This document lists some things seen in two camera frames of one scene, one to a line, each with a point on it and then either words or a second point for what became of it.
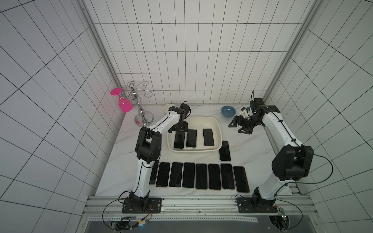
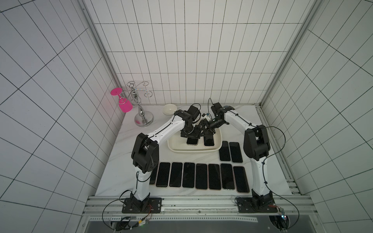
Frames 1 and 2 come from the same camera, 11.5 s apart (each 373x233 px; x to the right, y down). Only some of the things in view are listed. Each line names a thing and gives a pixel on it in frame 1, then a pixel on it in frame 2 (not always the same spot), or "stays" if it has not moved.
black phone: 188,175 stays
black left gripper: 185,127 → 196,134
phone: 208,137 stays
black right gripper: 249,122 → 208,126
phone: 224,152 stays
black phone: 227,176 stays
